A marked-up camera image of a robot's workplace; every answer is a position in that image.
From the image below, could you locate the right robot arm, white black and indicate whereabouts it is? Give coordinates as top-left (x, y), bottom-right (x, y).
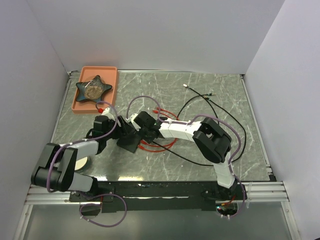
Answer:
top-left (129, 111), bottom-right (236, 200)

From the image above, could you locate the black cable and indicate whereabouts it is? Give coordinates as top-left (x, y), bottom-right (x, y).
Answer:
top-left (152, 84), bottom-right (216, 167)
top-left (177, 92), bottom-right (247, 161)

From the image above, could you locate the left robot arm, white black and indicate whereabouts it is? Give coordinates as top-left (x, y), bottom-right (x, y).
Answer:
top-left (31, 115), bottom-right (135, 201)

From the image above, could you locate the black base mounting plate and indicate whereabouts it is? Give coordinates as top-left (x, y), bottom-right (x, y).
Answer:
top-left (69, 181), bottom-right (247, 213)

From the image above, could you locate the white round tape roll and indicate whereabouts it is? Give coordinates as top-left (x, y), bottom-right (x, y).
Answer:
top-left (74, 156), bottom-right (91, 171)

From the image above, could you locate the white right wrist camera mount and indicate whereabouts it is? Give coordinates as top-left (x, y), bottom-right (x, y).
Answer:
top-left (127, 113), bottom-right (141, 131)

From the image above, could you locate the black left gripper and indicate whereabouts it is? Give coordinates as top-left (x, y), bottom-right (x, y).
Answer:
top-left (104, 115), bottom-right (134, 140)

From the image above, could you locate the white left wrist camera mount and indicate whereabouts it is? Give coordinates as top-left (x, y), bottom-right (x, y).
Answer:
top-left (98, 107), bottom-right (116, 120)

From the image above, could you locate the black network switch box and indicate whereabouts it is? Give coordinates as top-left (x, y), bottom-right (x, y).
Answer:
top-left (116, 131), bottom-right (142, 154)

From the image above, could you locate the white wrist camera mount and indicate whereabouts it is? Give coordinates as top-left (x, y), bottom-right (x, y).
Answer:
top-left (98, 107), bottom-right (116, 120)
top-left (127, 113), bottom-right (141, 131)

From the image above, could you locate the dark star-shaped dish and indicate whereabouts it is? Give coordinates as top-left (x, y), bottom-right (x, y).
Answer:
top-left (75, 75), bottom-right (113, 103)

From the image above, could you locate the red ethernet cable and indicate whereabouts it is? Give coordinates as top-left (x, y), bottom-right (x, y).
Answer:
top-left (139, 109), bottom-right (179, 151)
top-left (138, 106), bottom-right (180, 153)

